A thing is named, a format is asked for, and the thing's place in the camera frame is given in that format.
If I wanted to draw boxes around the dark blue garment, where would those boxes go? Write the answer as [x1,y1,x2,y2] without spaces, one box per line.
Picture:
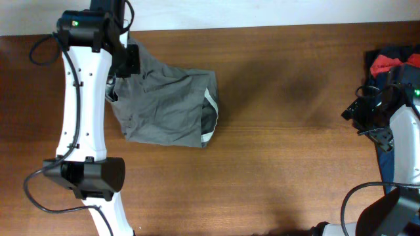
[375,75,394,195]

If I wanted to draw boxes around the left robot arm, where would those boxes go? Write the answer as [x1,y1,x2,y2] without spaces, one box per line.
[43,1,140,235]

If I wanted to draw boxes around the grey shorts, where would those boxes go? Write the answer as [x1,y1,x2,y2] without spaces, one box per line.
[107,39,219,148]

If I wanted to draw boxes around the red garment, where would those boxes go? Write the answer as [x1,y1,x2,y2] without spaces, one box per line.
[369,53,420,78]

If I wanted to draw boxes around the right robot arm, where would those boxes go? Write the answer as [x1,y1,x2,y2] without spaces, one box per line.
[308,63,419,235]

